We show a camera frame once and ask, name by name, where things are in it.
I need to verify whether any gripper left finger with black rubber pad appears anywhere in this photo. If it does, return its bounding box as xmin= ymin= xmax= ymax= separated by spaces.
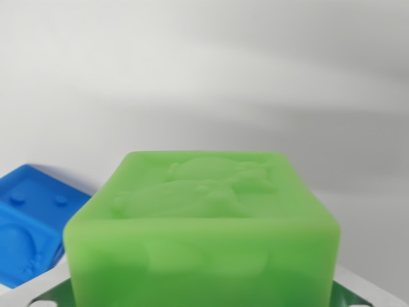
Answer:
xmin=0 ymin=256 xmax=74 ymax=307

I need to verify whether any gripper right finger with black rubber pad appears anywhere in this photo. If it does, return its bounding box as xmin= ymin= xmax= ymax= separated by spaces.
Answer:
xmin=333 ymin=264 xmax=409 ymax=307

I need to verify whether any green translucent cube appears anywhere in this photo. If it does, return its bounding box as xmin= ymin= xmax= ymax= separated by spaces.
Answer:
xmin=63 ymin=150 xmax=343 ymax=307

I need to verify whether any blue embossed cube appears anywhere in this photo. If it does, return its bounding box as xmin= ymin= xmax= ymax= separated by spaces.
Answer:
xmin=0 ymin=163 xmax=98 ymax=289

